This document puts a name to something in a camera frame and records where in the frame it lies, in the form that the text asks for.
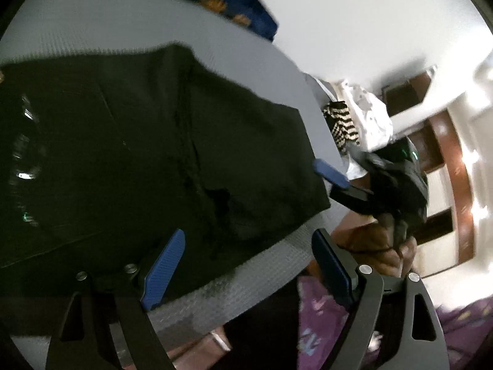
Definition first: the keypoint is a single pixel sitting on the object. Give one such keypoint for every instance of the grey textured mattress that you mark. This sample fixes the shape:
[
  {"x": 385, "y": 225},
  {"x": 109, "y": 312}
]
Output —
[{"x": 250, "y": 273}]

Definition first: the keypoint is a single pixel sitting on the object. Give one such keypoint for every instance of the white printed cloth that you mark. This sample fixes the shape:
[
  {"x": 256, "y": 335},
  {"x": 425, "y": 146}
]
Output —
[{"x": 369, "y": 115}]

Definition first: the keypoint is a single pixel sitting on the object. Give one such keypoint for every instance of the black pants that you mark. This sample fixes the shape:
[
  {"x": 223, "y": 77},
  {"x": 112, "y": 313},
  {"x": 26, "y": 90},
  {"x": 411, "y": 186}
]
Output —
[{"x": 154, "y": 142}]

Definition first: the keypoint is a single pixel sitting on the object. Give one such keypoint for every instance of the person's purple printed clothing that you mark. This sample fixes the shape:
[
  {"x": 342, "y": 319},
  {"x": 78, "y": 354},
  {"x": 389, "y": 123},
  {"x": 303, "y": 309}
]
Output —
[{"x": 319, "y": 327}]

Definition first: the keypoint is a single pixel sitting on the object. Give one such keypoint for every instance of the blue floral blanket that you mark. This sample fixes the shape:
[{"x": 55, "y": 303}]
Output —
[{"x": 246, "y": 0}]

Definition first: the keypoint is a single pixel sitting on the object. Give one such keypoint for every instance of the black and cream striped knit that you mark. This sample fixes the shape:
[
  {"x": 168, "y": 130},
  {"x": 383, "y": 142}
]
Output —
[{"x": 342, "y": 127}]

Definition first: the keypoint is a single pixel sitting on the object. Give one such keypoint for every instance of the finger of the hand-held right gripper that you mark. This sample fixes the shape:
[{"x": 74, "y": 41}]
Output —
[
  {"x": 358, "y": 197},
  {"x": 330, "y": 173}
]

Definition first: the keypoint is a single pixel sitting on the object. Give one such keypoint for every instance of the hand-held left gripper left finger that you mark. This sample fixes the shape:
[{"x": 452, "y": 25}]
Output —
[{"x": 161, "y": 273}]

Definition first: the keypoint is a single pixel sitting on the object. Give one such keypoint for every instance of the person's right hand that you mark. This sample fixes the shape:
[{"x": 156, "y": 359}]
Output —
[{"x": 377, "y": 252}]

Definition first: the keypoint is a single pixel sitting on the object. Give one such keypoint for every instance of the brown wooden cabinet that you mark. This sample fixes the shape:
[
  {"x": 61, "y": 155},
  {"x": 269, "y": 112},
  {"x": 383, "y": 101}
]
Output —
[{"x": 458, "y": 185}]

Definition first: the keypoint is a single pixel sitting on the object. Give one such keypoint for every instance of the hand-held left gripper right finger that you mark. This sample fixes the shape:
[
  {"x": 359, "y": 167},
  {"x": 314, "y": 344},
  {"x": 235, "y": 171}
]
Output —
[{"x": 331, "y": 271}]

